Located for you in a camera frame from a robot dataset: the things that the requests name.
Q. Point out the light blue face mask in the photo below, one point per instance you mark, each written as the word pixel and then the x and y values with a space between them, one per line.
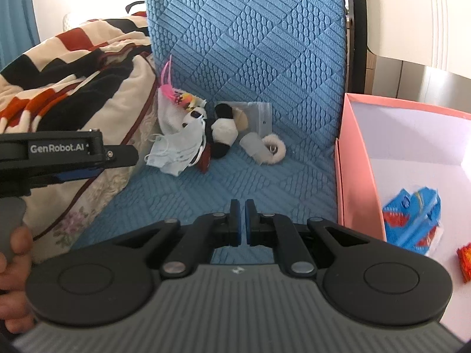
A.
pixel 167 158

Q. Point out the dark red cloth piece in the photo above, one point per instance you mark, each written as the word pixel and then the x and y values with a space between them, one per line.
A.
pixel 204 158

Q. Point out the blue curtain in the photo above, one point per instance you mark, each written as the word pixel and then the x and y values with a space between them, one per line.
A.
pixel 14 14

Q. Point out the beige round puff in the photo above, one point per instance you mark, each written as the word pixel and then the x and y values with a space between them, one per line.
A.
pixel 241 119

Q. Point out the blue printed packet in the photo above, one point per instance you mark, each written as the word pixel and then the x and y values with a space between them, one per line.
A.
pixel 412 220

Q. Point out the panda plush toy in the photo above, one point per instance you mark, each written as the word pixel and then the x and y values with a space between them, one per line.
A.
pixel 222 130

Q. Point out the pink box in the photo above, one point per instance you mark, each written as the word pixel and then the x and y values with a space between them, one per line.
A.
pixel 355 176

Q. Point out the pink feather toy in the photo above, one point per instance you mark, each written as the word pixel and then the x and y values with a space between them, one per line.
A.
pixel 173 93

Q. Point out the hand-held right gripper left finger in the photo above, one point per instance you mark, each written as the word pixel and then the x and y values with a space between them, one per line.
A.
pixel 235 222

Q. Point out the grey fabric sleeve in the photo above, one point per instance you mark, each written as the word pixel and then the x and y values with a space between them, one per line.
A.
pixel 252 144

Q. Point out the person's left hand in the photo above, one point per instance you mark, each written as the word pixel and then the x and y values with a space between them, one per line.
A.
pixel 14 286

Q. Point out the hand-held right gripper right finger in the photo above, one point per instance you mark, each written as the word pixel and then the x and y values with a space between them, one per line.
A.
pixel 251 222

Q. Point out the clear zip bag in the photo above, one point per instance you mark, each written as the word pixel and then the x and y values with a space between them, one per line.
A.
pixel 261 117

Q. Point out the red orange packet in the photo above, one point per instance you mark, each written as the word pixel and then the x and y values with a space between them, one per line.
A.
pixel 465 263

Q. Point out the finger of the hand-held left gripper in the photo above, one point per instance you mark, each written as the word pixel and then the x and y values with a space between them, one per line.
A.
pixel 75 174
pixel 121 155

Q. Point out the red black striped blanket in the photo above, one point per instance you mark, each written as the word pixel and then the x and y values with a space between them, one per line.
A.
pixel 73 81

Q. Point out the blue textured cushion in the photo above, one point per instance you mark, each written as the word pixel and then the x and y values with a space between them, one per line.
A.
pixel 239 62

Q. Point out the floral bed sheet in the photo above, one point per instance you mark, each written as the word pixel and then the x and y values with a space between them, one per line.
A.
pixel 110 187

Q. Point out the brown wooden panel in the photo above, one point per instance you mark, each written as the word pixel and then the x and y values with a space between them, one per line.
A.
pixel 370 73

